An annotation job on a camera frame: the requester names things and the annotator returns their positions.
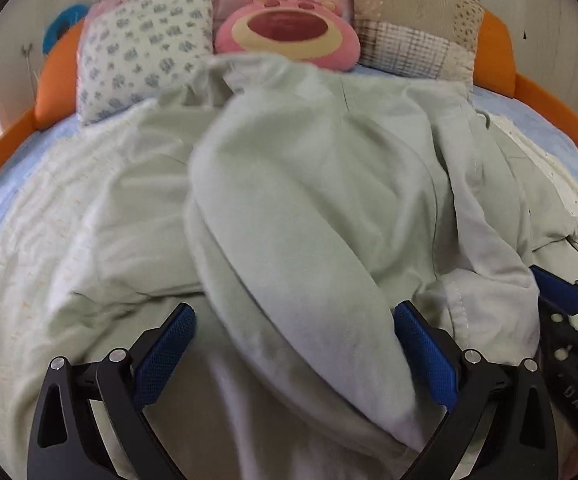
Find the pale green duvet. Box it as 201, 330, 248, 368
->
54, 52, 578, 461

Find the wall hook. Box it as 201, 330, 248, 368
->
19, 42, 38, 91

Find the pink bear plush cushion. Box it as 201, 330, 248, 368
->
213, 0, 362, 72

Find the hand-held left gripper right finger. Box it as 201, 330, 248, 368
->
394, 300, 554, 480

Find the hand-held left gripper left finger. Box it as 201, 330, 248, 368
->
26, 302, 197, 480

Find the white floral pillow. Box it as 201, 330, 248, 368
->
76, 0, 217, 126

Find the blue quilted bed sheet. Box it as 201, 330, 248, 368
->
0, 82, 578, 231

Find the blue ring neck pillow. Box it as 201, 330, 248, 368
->
42, 3, 91, 56

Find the beige patchwork pillow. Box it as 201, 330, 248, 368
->
351, 0, 487, 83

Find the cream dotted blanket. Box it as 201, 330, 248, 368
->
0, 110, 578, 480

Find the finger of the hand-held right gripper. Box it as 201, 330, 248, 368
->
538, 299, 578, 422
530, 265, 578, 317

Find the orange sofa bed frame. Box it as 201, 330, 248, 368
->
0, 7, 578, 206

